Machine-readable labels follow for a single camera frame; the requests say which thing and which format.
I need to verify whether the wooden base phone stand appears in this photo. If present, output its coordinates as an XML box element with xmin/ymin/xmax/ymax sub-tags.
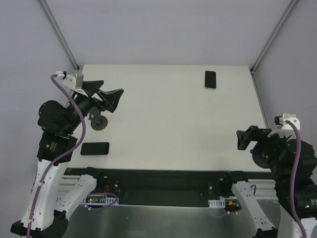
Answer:
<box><xmin>89</xmin><ymin>107</ymin><xmax>108</xmax><ymax>131</ymax></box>

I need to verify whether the silver-edged black phone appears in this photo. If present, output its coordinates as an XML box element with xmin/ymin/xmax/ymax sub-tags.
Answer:
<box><xmin>204</xmin><ymin>71</ymin><xmax>216</xmax><ymax>89</ymax></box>

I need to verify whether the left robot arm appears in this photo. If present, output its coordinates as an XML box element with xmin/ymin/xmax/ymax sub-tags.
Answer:
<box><xmin>10</xmin><ymin>80</ymin><xmax>124</xmax><ymax>238</ymax></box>

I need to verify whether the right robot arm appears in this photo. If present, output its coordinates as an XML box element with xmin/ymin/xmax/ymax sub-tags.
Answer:
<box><xmin>212</xmin><ymin>126</ymin><xmax>317</xmax><ymax>238</ymax></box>

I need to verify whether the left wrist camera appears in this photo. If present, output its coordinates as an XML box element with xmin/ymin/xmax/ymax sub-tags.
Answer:
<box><xmin>55</xmin><ymin>70</ymin><xmax>84</xmax><ymax>90</ymax></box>

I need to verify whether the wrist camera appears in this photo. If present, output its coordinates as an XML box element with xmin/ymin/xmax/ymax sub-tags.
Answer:
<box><xmin>268</xmin><ymin>113</ymin><xmax>301</xmax><ymax>138</ymax></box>
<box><xmin>55</xmin><ymin>70</ymin><xmax>84</xmax><ymax>90</ymax></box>

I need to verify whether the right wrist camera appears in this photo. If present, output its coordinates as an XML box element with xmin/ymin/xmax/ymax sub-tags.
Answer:
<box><xmin>268</xmin><ymin>113</ymin><xmax>301</xmax><ymax>138</ymax></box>

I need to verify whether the right aluminium frame post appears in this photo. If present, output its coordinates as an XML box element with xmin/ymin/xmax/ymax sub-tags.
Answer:
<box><xmin>250</xmin><ymin>0</ymin><xmax>300</xmax><ymax>75</ymax></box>

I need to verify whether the aluminium frame post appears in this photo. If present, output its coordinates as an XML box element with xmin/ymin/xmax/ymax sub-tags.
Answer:
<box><xmin>37</xmin><ymin>0</ymin><xmax>80</xmax><ymax>70</ymax></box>
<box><xmin>250</xmin><ymin>0</ymin><xmax>300</xmax><ymax>75</ymax></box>

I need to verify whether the right white cable duct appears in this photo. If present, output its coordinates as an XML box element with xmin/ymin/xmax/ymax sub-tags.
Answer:
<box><xmin>208</xmin><ymin>199</ymin><xmax>226</xmax><ymax>209</ymax></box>

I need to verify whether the white cable duct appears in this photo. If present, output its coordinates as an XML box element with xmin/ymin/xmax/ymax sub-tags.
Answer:
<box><xmin>80</xmin><ymin>196</ymin><xmax>119</xmax><ymax>206</ymax></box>
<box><xmin>208</xmin><ymin>199</ymin><xmax>226</xmax><ymax>209</ymax></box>

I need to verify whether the left aluminium frame post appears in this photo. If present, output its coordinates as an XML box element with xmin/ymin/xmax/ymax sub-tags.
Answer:
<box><xmin>37</xmin><ymin>0</ymin><xmax>80</xmax><ymax>70</ymax></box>

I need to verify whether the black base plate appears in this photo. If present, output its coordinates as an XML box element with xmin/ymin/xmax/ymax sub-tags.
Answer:
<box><xmin>66</xmin><ymin>169</ymin><xmax>275</xmax><ymax>206</ymax></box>

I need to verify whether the left white cable duct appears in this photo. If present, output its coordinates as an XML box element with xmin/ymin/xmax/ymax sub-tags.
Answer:
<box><xmin>80</xmin><ymin>196</ymin><xmax>119</xmax><ymax>206</ymax></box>

